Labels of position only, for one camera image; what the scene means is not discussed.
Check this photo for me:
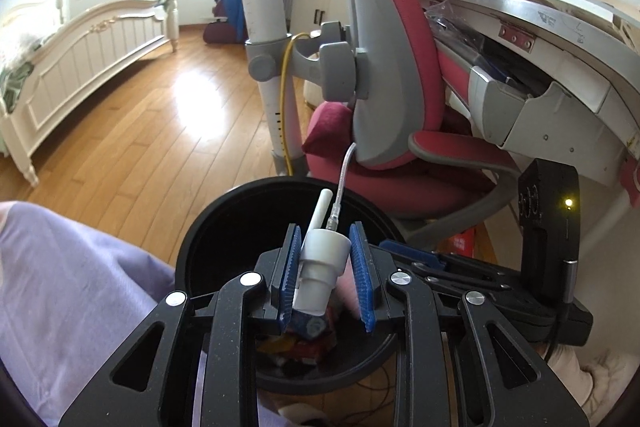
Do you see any dark massage chair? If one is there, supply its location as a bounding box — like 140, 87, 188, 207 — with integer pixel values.
202, 0, 251, 46

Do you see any blue green milk carton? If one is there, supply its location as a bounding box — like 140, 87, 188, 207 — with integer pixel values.
290, 309, 337, 343

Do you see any grey curved desk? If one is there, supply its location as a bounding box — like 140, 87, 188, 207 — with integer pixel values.
410, 0, 640, 188

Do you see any white wooden bed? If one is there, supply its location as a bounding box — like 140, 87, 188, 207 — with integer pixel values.
0, 0, 181, 188

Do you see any blue cloth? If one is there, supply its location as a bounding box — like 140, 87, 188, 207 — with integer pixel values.
226, 0, 247, 28

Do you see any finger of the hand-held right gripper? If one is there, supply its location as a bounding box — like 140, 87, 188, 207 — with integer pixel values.
379, 240, 522, 304

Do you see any red snack packet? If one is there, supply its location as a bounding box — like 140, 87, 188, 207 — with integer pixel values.
289, 339, 332, 362

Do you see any black cable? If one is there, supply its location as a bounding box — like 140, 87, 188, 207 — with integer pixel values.
357, 354, 397, 410

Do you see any white spray bottle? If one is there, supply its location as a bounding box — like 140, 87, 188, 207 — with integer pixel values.
291, 189, 351, 314

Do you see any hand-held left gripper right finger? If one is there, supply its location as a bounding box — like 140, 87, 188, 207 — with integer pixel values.
349, 221, 591, 427

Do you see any yellow foil packet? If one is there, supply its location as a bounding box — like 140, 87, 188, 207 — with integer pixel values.
258, 336, 292, 354

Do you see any black trash bin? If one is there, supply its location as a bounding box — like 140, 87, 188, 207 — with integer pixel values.
176, 177, 409, 396

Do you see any silver charging cable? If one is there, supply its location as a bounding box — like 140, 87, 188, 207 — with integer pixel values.
327, 142, 359, 231

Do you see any yellow cable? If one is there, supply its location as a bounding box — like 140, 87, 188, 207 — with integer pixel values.
279, 33, 312, 176

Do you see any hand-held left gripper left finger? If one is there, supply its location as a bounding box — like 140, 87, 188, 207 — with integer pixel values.
57, 223, 306, 427

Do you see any purple floral blanket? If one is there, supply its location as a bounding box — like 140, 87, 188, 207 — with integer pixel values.
0, 201, 281, 427

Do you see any pink grey desk chair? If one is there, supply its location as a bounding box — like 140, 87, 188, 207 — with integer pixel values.
302, 0, 522, 221

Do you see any pink wrapper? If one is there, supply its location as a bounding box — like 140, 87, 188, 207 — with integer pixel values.
335, 276, 362, 319

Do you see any red box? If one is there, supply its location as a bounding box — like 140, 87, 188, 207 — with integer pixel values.
440, 227, 479, 259

